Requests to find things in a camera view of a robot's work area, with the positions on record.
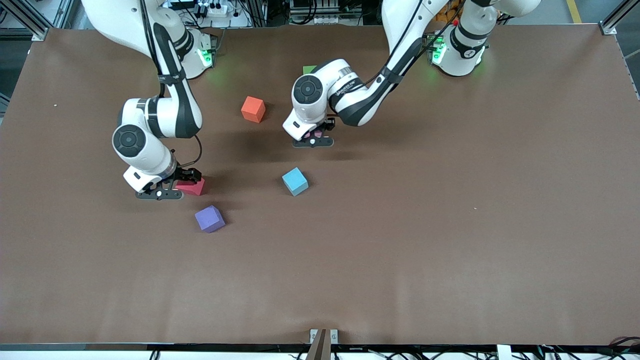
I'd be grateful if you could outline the red foam block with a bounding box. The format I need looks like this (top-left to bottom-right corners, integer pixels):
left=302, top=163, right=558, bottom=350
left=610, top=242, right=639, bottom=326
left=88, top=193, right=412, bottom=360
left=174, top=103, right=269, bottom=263
left=175, top=178, right=206, bottom=197

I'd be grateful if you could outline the blue foam block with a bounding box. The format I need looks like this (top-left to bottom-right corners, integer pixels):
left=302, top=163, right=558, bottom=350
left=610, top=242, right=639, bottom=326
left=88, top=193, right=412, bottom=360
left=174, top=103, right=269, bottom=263
left=281, top=167, right=310, bottom=197

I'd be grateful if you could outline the purple foam block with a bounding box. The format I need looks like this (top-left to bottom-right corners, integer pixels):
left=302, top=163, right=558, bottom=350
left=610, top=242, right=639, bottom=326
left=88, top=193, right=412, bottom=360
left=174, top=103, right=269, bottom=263
left=194, top=205, right=227, bottom=234

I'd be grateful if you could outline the orange foam block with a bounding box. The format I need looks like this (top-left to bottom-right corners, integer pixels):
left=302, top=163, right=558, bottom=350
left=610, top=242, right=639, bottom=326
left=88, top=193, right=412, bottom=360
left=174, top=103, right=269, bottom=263
left=241, top=96, right=267, bottom=124

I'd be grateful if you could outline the white power strip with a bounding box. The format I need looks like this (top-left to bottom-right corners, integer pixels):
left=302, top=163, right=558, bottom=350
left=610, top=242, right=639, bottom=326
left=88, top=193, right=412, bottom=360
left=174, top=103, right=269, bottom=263
left=197, top=2, right=231, bottom=16

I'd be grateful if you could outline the pile of orange objects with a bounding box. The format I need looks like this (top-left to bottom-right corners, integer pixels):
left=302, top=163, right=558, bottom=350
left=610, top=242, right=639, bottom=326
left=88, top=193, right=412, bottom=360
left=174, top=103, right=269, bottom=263
left=438, top=0, right=463, bottom=25

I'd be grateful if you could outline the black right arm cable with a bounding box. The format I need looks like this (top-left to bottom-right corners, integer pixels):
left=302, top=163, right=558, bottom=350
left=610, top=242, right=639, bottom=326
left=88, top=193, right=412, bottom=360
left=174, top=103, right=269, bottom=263
left=177, top=134, right=204, bottom=169

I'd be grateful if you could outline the metal table edge bracket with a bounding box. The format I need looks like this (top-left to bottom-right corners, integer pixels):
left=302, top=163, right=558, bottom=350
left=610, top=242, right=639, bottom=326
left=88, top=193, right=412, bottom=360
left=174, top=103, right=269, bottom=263
left=309, top=328, right=339, bottom=345

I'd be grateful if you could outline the aluminium frame profile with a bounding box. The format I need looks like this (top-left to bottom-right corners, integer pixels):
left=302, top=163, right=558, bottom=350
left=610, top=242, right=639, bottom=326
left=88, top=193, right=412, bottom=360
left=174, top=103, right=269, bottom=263
left=0, top=0, right=76, bottom=42
left=599, top=0, right=640, bottom=37

